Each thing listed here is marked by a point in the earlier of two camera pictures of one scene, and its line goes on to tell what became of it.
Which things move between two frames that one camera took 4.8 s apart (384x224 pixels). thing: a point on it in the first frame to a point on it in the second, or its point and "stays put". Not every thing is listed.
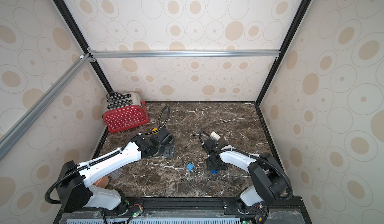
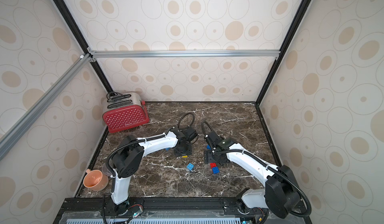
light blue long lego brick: [190, 166] stays put
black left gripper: [169, 151] to [189, 153]
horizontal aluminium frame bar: [183, 53] stays put
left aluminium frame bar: [15, 131] stays put
